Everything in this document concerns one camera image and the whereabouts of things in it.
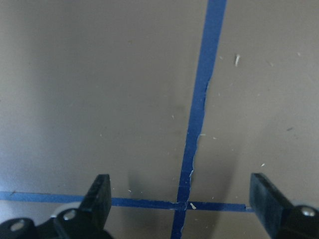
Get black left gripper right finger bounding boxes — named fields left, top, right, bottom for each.
left=249, top=173, right=319, bottom=239

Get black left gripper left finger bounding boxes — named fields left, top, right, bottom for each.
left=0, top=174, right=112, bottom=239

